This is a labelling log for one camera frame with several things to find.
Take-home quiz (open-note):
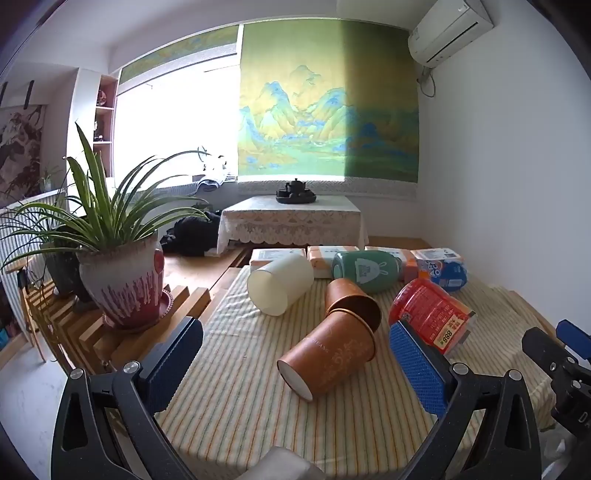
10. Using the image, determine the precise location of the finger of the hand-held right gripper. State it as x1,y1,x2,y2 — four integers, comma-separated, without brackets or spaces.
556,318,591,361
522,327,577,393

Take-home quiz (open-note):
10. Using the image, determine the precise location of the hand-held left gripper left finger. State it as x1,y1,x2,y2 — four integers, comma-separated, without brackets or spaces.
51,316,204,480

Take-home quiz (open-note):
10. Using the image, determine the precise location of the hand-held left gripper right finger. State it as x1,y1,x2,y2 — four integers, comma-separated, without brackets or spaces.
389,321,541,480

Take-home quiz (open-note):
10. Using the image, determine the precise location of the large brown paper cup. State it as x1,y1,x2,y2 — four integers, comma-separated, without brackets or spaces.
277,316,378,402

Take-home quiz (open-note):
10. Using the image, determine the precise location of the red noodle cup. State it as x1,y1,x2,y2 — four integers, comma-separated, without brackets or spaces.
388,278,476,356

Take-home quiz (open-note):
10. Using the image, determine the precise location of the small brown paper cup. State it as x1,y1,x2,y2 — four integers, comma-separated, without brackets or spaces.
324,278,382,333

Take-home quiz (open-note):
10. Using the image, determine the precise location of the green rabbit print cup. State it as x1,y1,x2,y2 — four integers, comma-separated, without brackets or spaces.
331,250,405,295

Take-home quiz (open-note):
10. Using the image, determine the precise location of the white cup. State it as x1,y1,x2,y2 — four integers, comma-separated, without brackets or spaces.
247,254,315,317

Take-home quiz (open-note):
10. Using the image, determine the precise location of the red plant saucer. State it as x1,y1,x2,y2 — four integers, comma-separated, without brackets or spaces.
102,290,174,331

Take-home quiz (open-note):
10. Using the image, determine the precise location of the wooden slatted rack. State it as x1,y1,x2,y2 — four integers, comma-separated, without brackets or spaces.
19,276,212,376

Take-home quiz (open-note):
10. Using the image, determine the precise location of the striped tablecloth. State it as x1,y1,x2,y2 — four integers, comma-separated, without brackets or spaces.
154,265,570,472

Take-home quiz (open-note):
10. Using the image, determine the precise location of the spider plant in pink pot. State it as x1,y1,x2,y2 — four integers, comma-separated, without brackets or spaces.
0,122,212,331

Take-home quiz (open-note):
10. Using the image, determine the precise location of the orange white tissue pack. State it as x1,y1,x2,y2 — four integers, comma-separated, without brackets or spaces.
250,248,308,269
307,246,362,280
365,247,420,283

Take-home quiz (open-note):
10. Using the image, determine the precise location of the black bag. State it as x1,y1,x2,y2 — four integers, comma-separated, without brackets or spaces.
159,210,223,257

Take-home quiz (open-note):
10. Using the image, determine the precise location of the plant in dark pot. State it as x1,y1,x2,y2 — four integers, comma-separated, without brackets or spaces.
0,198,95,311

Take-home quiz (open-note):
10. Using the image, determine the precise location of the low table with lace cloth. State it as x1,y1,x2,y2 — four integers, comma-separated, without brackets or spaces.
217,196,370,257

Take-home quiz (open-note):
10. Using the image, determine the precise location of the grey folded towel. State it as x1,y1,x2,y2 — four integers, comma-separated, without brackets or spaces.
193,172,238,193

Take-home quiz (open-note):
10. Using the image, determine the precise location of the black tea tray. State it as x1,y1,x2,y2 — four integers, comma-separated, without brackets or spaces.
276,187,317,205

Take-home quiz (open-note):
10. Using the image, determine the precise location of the white radiator cover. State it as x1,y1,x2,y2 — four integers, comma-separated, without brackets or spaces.
0,188,71,278

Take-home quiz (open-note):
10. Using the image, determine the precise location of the landscape painted curtain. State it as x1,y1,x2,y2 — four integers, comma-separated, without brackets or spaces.
236,19,422,184

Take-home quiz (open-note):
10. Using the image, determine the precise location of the landscape painted valance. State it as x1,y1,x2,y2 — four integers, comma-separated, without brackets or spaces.
119,24,241,85

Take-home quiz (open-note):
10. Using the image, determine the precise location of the white air conditioner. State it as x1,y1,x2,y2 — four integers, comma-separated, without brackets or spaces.
407,0,495,69

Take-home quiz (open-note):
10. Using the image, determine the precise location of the white wall shelf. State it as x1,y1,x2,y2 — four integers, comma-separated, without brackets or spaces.
91,73,119,179

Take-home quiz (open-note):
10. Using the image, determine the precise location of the ink painting wall poster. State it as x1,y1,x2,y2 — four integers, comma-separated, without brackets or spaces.
0,103,48,209

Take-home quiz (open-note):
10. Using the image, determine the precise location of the air conditioner cable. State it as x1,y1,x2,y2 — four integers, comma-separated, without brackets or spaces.
417,64,437,98

